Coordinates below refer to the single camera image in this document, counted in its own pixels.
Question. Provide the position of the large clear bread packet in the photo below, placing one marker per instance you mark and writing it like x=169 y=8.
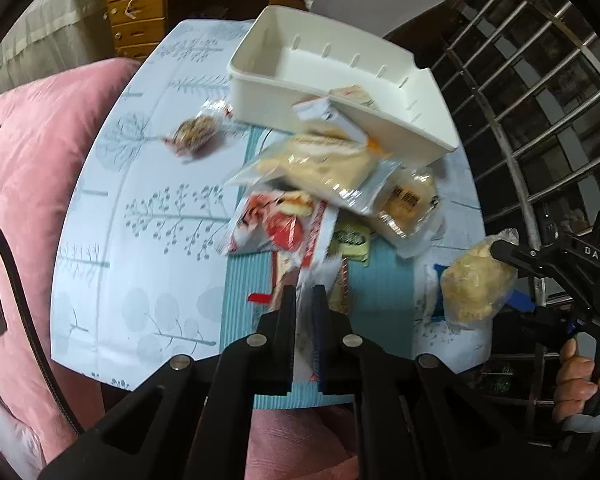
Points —
x=315 y=160

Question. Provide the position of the small green snack packet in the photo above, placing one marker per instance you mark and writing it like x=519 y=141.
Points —
x=352 y=240

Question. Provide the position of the orange snack packet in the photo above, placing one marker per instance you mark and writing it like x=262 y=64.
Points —
x=374 y=145

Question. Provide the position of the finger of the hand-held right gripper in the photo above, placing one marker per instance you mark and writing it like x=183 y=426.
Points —
x=517 y=256

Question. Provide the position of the crumbly yellow cake packet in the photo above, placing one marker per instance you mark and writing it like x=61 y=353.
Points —
x=472 y=285

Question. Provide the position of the wooden desk with drawers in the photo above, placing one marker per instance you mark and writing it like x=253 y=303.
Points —
x=140 y=15

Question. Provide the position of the pale wafer packet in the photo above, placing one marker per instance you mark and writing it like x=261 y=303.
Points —
x=352 y=94

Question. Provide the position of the white plastic bin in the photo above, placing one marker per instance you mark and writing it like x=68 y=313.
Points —
x=290 y=75

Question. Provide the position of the teal ribbed table mat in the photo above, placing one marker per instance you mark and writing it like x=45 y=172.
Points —
x=380 y=310

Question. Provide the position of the pale blue tree-print tablecloth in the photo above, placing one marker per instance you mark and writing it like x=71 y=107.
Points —
x=145 y=240

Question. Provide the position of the round brown pastry packet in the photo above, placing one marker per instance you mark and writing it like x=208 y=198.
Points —
x=410 y=200

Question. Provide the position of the person's right hand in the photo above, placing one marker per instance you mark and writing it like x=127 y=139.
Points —
x=572 y=380

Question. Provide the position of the pink blanket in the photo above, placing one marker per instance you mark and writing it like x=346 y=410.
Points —
x=30 y=160

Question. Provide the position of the red and white snack packet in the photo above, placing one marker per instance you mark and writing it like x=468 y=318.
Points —
x=280 y=225

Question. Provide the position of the clear nut bar packet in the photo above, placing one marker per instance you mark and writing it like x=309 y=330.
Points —
x=195 y=132

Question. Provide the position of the blue and white packet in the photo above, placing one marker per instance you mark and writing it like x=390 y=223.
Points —
x=430 y=300

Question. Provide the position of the metal window grille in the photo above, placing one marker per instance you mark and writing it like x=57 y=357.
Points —
x=517 y=180

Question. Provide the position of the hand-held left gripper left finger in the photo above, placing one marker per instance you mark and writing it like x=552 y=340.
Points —
x=285 y=320

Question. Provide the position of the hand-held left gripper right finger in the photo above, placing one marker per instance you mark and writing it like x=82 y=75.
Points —
x=320 y=340

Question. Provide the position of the grey cloth cover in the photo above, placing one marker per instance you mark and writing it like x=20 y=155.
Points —
x=45 y=20

